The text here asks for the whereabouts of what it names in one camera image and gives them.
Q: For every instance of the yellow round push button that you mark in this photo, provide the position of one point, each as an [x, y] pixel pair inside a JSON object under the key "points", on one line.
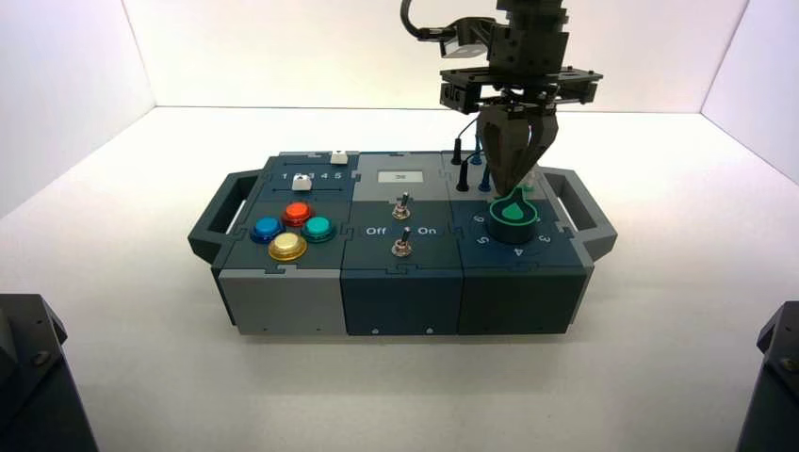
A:
{"points": [[288, 245]]}

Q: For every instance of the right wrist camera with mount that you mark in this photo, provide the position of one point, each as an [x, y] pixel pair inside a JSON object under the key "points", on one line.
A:
{"points": [[461, 48]]}

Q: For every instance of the metal toggle switch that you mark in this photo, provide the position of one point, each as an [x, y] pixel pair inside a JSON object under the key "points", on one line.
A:
{"points": [[401, 209], [402, 246]]}

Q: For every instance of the dark knob with green pointer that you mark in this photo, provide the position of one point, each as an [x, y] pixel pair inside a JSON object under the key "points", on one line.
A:
{"points": [[512, 229]]}

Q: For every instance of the small white display screen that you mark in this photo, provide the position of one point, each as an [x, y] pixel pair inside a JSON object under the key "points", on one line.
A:
{"points": [[401, 178]]}

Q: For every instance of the black banana plug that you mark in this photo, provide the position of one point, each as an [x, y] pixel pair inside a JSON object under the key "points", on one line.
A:
{"points": [[457, 153], [463, 178]]}

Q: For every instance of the white banana plug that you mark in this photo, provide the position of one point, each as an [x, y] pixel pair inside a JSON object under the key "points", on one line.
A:
{"points": [[532, 184]]}

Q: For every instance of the teal round push button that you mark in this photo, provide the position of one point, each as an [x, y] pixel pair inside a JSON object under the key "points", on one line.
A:
{"points": [[319, 227]]}

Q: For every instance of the white slider cap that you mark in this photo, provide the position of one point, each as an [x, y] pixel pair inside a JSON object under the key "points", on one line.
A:
{"points": [[339, 158], [302, 183]]}

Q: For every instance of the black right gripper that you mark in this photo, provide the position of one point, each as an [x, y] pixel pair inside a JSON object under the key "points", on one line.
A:
{"points": [[527, 50]]}

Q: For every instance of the grey and blue control box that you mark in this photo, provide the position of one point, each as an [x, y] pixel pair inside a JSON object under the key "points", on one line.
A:
{"points": [[399, 293]]}

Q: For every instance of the blue banana plug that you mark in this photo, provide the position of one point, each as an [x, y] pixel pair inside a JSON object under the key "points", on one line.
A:
{"points": [[476, 158], [484, 180]]}

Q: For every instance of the orange round push button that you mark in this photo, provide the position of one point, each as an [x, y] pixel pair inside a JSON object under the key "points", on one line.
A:
{"points": [[298, 213]]}

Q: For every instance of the blue round push button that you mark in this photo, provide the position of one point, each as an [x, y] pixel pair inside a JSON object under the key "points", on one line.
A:
{"points": [[267, 227]]}

